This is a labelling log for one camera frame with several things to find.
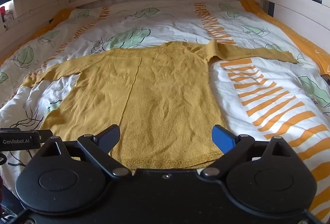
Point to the orange bed sheet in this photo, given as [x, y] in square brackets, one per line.
[306, 43]

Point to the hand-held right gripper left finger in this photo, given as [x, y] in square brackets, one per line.
[109, 137]

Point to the mustard yellow knit sweater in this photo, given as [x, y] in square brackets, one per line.
[167, 97]

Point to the leaf printed white duvet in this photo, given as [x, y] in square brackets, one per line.
[178, 28]

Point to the small dark object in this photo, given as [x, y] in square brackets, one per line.
[326, 79]

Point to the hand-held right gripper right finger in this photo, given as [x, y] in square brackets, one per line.
[222, 139]

